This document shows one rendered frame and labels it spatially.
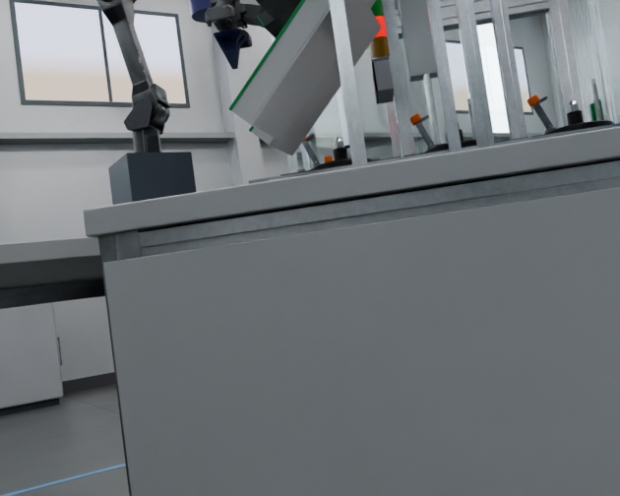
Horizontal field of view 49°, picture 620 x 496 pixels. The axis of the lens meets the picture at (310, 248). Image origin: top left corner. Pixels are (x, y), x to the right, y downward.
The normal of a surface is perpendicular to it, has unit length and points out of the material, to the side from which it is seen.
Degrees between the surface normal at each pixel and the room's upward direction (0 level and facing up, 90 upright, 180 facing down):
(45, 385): 90
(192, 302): 90
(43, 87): 90
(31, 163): 90
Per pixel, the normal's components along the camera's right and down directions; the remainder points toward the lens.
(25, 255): 0.51, -0.11
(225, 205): -0.11, -0.04
